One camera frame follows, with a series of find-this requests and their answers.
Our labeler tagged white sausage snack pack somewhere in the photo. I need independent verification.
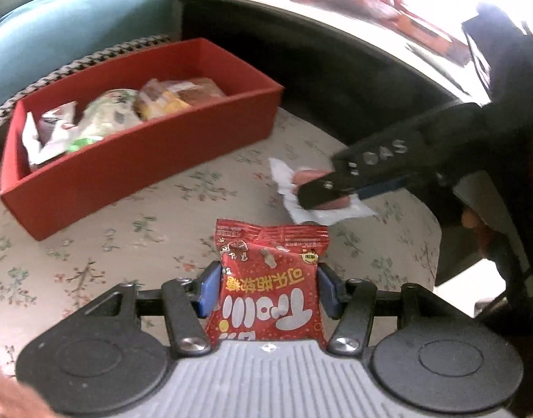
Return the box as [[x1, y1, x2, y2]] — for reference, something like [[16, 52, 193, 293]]
[[268, 157, 375, 226]]

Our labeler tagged red gummy candy bag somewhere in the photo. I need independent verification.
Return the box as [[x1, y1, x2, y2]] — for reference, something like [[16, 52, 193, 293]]
[[205, 219, 330, 345]]

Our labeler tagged yellow stick snack pack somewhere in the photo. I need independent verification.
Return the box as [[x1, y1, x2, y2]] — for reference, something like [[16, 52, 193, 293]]
[[133, 79, 191, 121]]

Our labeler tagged red white barcode snack pack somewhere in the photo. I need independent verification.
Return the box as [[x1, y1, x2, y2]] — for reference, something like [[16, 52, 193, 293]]
[[66, 89, 143, 153]]

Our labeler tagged white red snack pouch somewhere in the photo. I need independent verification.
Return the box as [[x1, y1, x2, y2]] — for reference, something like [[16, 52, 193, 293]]
[[22, 101, 78, 171]]

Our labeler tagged brown tofu snack pack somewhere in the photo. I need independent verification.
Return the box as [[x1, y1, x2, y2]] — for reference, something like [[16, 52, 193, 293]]
[[161, 77, 226, 106]]

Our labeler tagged person right hand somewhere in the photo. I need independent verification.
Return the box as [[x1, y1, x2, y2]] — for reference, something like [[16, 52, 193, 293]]
[[461, 208, 495, 260]]

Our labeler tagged person left hand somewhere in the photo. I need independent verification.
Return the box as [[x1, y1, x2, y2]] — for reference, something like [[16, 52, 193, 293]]
[[0, 371, 56, 418]]

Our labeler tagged orange carton box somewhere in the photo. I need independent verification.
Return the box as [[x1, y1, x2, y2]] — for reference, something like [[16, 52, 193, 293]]
[[395, 12, 471, 66]]

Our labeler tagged floral ottoman cover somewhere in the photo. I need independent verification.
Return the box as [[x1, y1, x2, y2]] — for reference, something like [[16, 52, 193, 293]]
[[0, 110, 441, 376]]

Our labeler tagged red cardboard box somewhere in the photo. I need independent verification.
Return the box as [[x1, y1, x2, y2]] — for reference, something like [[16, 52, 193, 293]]
[[0, 39, 283, 241]]

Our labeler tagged blue sofa throw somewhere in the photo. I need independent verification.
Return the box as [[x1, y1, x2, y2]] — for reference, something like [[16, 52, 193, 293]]
[[0, 0, 173, 127]]

